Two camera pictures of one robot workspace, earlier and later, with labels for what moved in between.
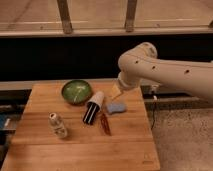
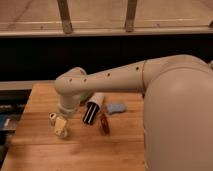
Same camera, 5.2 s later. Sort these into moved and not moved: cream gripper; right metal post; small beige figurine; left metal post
Moved: cream gripper
Not moved: left metal post; right metal post; small beige figurine
